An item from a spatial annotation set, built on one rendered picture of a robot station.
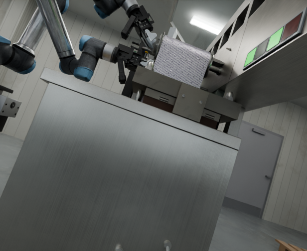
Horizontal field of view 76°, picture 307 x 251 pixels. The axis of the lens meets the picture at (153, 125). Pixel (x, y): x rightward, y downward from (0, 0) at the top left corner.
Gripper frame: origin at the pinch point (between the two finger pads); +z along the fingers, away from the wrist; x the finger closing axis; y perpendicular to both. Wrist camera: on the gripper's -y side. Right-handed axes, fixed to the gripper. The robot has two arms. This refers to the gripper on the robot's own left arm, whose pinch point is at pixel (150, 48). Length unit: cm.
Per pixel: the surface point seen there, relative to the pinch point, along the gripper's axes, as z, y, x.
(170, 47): 6.4, 6.4, -5.8
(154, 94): 24.9, -15.1, -24.6
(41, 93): -159, -155, 358
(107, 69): -139, 0, 363
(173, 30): -24, 40, 52
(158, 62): 10.1, -2.2, -5.9
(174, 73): 18.1, 1.8, -5.8
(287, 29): 30, 20, -46
